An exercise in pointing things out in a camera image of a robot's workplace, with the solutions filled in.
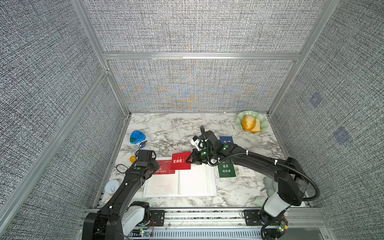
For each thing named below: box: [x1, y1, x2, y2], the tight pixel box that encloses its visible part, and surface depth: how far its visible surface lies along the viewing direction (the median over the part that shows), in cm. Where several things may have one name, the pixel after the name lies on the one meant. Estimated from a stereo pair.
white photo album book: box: [142, 157, 218, 198], surface depth 85 cm
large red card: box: [170, 151, 192, 170], surface depth 82 cm
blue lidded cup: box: [129, 130, 146, 144], surface depth 95 cm
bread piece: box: [242, 115, 262, 133], surface depth 108 cm
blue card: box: [219, 136, 234, 145], surface depth 106 cm
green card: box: [217, 160, 237, 178], surface depth 91 cm
